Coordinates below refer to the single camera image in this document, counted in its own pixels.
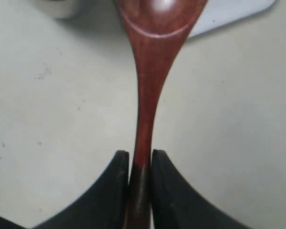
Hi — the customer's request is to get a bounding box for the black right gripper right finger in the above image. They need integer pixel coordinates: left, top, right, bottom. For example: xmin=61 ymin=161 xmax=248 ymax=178
xmin=151 ymin=149 xmax=286 ymax=229

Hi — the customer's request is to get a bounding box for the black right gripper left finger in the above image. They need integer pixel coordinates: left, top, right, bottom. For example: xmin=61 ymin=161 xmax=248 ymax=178
xmin=0 ymin=149 xmax=130 ymax=229

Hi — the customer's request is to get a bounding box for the dark red wooden spoon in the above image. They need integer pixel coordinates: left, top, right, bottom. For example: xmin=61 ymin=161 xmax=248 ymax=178
xmin=116 ymin=0 xmax=207 ymax=229

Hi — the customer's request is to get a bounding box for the stainless steel cup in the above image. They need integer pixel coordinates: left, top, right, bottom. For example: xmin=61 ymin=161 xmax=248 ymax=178
xmin=33 ymin=0 xmax=86 ymax=19

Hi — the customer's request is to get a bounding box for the white rectangular tray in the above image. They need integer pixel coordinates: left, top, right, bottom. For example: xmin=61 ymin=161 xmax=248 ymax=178
xmin=188 ymin=0 xmax=276 ymax=38

